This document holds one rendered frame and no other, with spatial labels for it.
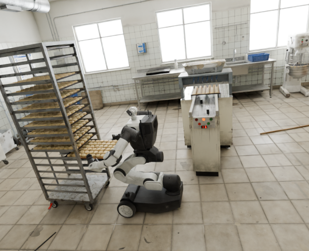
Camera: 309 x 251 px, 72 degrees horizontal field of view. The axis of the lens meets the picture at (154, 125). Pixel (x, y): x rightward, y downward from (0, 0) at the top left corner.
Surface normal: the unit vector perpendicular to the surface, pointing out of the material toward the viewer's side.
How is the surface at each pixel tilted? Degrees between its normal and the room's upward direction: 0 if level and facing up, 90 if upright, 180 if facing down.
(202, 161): 90
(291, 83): 90
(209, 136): 90
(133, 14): 90
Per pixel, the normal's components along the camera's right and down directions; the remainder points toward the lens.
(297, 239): -0.14, -0.92
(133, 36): -0.12, 0.39
